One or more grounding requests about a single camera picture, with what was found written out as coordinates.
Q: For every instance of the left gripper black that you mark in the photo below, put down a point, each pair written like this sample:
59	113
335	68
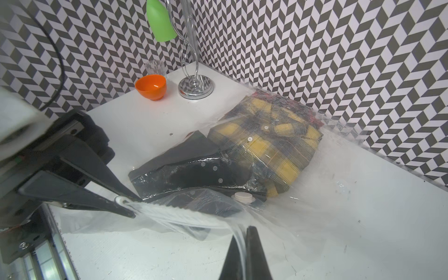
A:
56	168

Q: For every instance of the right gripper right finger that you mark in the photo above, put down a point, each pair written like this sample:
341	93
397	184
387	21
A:
257	255

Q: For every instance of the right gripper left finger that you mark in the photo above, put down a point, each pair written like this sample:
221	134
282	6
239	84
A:
232	268

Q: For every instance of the clear plastic vacuum bag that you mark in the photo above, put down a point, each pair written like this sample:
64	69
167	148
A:
324	207

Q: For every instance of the yellow plaid shirt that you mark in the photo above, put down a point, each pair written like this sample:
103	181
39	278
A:
276	143

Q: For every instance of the red black plaid shirt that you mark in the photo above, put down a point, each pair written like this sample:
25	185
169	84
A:
298	109

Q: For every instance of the orange plastic bowl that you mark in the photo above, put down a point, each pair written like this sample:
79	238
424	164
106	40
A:
152	87

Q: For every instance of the clear plastic cup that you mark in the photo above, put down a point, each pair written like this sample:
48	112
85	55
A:
156	67

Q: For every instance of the chrome glass holder stand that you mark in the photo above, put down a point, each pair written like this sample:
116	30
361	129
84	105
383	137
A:
195	86

